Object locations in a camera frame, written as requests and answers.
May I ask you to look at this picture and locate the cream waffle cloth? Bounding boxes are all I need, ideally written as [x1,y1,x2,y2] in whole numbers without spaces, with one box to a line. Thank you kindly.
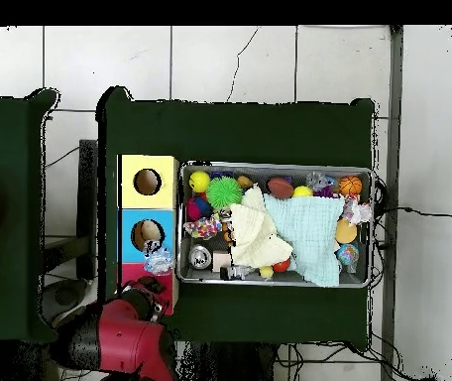
[228,184,293,269]

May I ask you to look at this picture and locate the silver metal can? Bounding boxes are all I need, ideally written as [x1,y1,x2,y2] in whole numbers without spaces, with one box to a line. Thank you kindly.
[187,243,213,270]

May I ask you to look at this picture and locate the wooden box with three holes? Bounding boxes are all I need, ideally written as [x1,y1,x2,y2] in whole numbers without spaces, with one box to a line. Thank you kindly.
[116,153,180,318]

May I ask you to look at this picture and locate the green spiky rubber ball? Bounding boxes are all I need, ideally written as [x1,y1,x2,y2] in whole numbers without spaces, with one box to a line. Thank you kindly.
[205,176,244,210]

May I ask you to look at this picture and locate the yellow smiley foam ball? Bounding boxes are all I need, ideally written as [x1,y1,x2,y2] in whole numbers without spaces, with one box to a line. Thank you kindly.
[187,171,212,194]

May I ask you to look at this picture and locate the plain wooden cube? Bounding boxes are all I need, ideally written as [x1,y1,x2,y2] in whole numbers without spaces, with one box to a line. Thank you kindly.
[212,250,233,274]

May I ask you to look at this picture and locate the brown toy football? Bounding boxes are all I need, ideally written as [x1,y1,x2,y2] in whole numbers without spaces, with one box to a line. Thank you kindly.
[266,177,295,200]

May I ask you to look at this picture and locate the dark green table cloth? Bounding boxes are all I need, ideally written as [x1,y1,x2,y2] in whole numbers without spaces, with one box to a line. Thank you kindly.
[96,85,376,350]
[0,87,62,344]

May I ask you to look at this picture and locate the mint green waffle cloth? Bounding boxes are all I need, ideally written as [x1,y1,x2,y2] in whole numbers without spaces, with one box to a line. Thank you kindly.
[262,193,346,289]

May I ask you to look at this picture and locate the orange toy basketball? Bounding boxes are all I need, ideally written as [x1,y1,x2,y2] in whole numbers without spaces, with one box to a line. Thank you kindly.
[337,175,364,196]

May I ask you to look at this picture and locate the black upright panel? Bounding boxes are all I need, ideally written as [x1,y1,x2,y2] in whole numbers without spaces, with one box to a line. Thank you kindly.
[75,138,99,281]

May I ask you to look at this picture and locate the silver wire mesh bin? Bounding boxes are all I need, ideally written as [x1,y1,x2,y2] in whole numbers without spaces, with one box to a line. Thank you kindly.
[176,160,375,289]

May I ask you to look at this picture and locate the grey metal rail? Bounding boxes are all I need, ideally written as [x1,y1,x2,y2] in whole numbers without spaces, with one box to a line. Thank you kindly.
[380,25,404,381]

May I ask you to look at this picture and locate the black power cable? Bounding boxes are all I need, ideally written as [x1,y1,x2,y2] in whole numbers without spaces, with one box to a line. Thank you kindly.
[376,204,452,218]

